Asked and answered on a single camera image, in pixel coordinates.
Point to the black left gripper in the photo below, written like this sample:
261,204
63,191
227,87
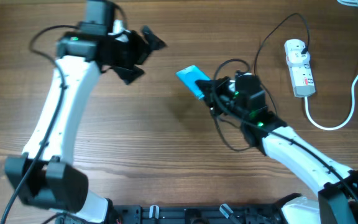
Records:
156,43

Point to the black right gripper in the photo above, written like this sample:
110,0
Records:
217,90

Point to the blue Galaxy smartphone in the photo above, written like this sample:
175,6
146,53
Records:
189,75

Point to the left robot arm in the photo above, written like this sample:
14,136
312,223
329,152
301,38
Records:
43,175

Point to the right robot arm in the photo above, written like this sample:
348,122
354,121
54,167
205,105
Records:
334,184

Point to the white USB charger plug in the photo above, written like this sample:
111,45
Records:
295,58

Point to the white power strip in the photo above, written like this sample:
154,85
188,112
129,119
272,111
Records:
301,77

